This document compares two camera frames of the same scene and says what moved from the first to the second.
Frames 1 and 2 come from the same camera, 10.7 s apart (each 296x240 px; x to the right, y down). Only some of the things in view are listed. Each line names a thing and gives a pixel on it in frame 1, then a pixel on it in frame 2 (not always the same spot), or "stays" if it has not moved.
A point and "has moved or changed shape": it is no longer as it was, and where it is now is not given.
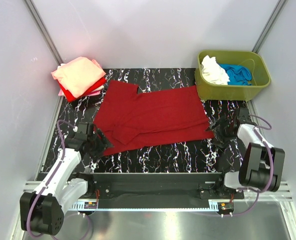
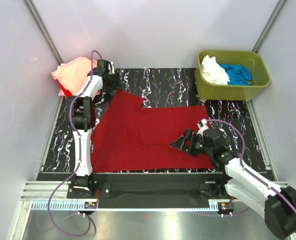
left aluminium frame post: [44, 31] stays
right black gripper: [222, 141] -> [180, 143]
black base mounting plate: [158, 191] stays
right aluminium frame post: [274, 19] stays
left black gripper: [103, 142] -> [114, 87]
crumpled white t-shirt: [213, 72] stays
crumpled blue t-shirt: [238, 75] stays
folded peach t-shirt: [77, 75] stays
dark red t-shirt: [131, 120] has moved or changed shape
